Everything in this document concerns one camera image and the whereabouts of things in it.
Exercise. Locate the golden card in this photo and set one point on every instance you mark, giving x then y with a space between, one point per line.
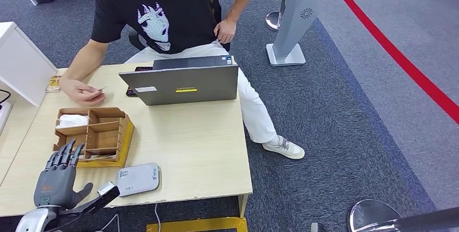
53 84

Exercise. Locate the red floor tape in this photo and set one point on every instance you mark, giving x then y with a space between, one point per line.
416 67

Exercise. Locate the white cabinet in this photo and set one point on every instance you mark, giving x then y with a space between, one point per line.
21 62

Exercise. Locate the grey kiosk stand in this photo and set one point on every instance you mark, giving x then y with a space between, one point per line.
296 19

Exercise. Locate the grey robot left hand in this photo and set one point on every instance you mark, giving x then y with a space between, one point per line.
55 187

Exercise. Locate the black smartphone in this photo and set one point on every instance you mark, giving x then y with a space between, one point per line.
143 68

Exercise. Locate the person's right hand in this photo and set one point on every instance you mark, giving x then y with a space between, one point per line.
80 92

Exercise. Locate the wooden compartment organizer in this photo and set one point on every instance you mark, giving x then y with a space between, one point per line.
105 137

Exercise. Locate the yellow floor tape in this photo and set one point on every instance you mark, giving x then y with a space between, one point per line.
197 225

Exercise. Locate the grey card reader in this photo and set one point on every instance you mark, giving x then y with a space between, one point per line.
138 180

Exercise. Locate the white ID card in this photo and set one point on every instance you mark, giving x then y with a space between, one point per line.
103 88

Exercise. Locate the pale sneaker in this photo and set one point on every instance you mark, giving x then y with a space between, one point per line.
287 149

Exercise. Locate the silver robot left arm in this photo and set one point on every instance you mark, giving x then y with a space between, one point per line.
34 219

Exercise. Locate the person's left hand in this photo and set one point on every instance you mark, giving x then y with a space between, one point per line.
225 31

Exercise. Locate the white crumpled paper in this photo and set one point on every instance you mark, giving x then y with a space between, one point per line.
71 121

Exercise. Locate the white power strip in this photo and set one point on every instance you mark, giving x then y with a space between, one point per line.
4 115

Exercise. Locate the person's right forearm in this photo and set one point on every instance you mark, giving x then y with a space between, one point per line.
86 60

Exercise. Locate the chrome stanchion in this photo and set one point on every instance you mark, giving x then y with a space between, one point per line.
273 20

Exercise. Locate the person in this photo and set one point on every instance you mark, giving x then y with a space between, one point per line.
193 19

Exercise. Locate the grey laptop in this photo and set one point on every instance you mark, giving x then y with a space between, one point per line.
186 85

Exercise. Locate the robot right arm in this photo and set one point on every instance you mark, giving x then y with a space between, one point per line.
373 216

